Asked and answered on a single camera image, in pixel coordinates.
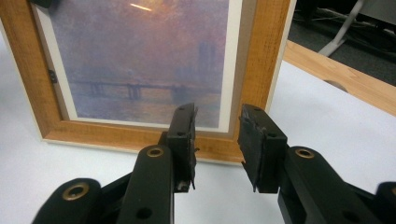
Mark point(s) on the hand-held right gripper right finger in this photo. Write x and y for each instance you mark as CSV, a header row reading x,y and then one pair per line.
x,y
264,149

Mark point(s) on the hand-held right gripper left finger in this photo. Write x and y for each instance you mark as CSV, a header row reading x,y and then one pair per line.
x,y
183,146

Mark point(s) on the wooden picture frame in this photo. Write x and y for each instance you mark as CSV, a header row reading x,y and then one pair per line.
x,y
124,62

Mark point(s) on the white metal desk frame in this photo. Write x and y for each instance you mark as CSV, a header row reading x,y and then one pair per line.
x,y
341,31

